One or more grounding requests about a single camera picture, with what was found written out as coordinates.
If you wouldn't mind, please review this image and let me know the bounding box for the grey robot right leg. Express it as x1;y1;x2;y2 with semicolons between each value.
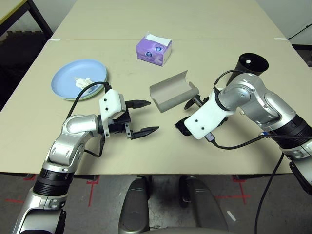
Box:
179;175;229;234

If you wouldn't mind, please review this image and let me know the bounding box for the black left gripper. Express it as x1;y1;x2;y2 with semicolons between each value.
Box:
107;99;160;141

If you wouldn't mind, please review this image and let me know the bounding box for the black foam floor mat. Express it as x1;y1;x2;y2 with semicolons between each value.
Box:
0;30;52;113

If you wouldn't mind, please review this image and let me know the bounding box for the wooden side table black frame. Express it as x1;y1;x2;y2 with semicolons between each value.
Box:
0;0;53;37

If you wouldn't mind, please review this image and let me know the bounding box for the grey glasses case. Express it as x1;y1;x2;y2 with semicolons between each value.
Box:
149;70;200;114

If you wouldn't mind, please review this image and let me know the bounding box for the black plastic cup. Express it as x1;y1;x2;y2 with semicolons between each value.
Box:
226;53;269;86

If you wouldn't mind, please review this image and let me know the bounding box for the grey robot left leg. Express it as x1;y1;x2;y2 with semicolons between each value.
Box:
118;176;150;234

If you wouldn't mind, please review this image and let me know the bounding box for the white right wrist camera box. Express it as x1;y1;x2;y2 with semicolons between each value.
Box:
184;94;236;140

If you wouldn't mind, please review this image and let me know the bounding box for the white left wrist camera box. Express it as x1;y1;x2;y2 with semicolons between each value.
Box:
98;89;127;138

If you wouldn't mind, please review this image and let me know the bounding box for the blue plastic plate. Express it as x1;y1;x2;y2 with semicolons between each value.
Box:
51;59;108;99

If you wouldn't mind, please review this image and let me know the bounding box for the black left wrist camera cable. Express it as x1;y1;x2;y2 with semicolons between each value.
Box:
67;82;113;158

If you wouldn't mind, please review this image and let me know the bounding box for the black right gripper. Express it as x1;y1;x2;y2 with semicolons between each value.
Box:
184;95;210;111

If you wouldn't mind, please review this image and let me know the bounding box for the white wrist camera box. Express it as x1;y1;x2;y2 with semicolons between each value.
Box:
184;94;236;140
98;89;127;138

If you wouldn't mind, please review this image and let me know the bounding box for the grey robot leg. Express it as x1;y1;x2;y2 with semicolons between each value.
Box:
118;176;150;234
179;175;229;234

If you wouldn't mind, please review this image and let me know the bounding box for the black tripod stand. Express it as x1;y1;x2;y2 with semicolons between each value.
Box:
287;23;312;41

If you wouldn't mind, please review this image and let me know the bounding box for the green plastic plate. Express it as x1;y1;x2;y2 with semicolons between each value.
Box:
60;73;109;102

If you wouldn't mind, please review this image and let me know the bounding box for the purple tissue pack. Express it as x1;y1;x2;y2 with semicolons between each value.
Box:
136;31;173;67

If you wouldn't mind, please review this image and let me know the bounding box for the white tissue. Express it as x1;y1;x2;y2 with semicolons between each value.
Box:
74;76;95;88

